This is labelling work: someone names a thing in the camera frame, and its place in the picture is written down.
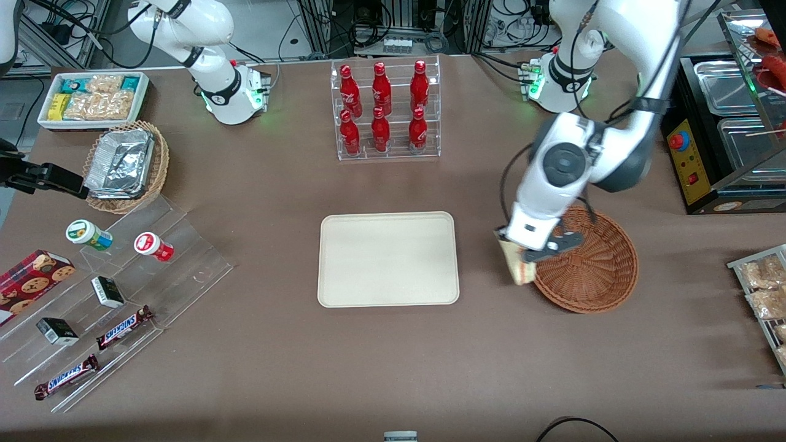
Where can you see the small clear snack bag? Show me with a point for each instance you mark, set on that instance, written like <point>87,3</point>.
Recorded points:
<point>104,83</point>

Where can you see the yellow snack pack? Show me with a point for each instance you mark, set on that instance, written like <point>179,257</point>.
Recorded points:
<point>59,106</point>

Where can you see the snickers chocolate bar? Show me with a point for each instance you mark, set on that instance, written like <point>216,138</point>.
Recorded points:
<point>123,328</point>
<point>66,377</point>

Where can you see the large clear snack bag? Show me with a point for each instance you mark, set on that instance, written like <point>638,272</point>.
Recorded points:
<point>101,105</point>

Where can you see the clear acrylic stepped display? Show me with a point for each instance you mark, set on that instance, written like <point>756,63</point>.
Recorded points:
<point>184,270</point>

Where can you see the small dark carton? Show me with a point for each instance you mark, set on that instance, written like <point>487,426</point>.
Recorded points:
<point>58,331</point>
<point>108,292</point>

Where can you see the clear acrylic bottle rack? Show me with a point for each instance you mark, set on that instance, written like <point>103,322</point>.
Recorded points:
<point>399,153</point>

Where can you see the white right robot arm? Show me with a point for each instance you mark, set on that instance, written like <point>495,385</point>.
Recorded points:
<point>221,92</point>

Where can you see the white power strip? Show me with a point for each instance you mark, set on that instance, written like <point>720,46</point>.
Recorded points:
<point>398,45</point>

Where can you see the silver foil container stack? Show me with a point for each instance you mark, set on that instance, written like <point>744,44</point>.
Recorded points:
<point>120,162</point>

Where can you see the triangular sandwich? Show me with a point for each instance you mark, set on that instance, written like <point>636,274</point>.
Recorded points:
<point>516,270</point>

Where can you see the white rectangular snack bin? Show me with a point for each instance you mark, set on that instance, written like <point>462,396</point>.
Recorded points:
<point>86,124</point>

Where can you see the red lid white cup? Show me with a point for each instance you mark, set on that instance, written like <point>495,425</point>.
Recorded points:
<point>150,245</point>

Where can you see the small grey box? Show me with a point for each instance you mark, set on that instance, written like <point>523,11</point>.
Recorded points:
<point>400,437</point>

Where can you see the teal snack pack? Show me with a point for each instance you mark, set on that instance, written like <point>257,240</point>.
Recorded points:
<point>73,85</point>
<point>130,83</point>

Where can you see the clear bag of crackers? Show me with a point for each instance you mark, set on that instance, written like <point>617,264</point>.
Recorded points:
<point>767,304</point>
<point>782,356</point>
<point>764,273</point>
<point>781,333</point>

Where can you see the black food warmer machine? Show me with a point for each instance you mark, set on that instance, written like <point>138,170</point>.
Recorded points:
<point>706,197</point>

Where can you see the brown round wicker basket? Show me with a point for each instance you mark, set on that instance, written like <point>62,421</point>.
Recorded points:
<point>589,276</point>

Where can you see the cream plastic tray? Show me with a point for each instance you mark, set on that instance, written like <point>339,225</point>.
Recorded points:
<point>387,258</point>

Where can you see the red cola bottle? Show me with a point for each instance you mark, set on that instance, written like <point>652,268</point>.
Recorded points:
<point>417,134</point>
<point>381,135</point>
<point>349,92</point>
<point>381,91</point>
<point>419,88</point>
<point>350,138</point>

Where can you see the green lid white cup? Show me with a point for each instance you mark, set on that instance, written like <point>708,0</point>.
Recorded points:
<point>86,234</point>

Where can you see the light woven wicker basket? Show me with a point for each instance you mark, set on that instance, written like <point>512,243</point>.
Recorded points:
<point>158,172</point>

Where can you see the red plaid cookie box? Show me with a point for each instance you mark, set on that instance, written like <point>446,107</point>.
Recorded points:
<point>31,282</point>

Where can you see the steel food pan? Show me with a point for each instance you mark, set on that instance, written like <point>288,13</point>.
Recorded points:
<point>743,142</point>
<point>724,86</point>

